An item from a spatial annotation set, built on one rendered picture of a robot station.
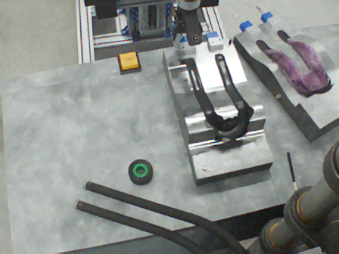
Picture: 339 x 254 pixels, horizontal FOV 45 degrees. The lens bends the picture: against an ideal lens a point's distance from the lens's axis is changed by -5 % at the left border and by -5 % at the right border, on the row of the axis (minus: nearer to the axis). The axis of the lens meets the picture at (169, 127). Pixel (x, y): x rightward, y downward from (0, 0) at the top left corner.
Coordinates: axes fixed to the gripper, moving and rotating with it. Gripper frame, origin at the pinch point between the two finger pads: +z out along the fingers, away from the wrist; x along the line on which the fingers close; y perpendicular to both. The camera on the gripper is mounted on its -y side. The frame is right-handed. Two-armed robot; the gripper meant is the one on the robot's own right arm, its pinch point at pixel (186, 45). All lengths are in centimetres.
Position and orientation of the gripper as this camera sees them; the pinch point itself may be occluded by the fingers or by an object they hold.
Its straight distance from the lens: 154.4
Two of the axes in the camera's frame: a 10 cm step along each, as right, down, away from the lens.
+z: -0.2, 4.6, 8.9
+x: -9.7, 1.9, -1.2
